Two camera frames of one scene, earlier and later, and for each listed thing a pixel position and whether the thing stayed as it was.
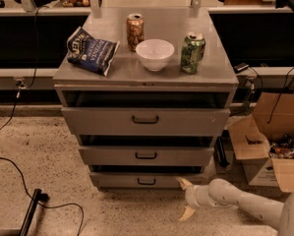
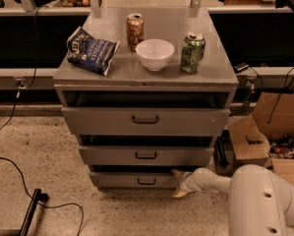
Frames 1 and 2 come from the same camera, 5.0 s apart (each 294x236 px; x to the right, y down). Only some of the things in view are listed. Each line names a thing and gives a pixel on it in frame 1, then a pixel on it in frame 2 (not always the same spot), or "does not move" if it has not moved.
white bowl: [154, 52] does not move
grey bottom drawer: [144, 180] does not move
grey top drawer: [145, 121] does not move
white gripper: [191, 197] to [189, 183]
